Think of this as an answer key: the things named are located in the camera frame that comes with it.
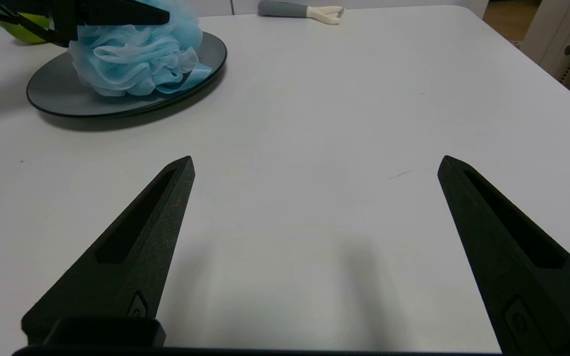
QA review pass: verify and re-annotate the light blue mesh bath loofah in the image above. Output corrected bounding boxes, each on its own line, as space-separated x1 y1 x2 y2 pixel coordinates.
68 0 214 97

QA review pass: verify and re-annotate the gray-handled white peeler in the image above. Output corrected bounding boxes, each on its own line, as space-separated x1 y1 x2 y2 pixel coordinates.
258 0 345 25

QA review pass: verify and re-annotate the green lime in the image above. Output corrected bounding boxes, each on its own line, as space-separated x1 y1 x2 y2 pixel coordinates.
0 14 51 45

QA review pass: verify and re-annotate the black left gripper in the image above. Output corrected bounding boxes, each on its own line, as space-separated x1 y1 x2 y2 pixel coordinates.
0 0 170 48

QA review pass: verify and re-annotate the gray round plate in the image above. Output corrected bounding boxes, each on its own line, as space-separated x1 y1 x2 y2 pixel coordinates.
26 31 228 119

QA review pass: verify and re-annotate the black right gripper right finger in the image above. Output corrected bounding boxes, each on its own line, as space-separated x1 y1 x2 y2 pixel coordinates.
437 155 570 354

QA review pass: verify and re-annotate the white background desk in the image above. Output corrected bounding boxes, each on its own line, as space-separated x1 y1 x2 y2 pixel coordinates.
520 0 570 115

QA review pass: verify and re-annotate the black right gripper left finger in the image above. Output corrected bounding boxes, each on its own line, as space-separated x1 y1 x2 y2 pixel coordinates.
21 156 195 345

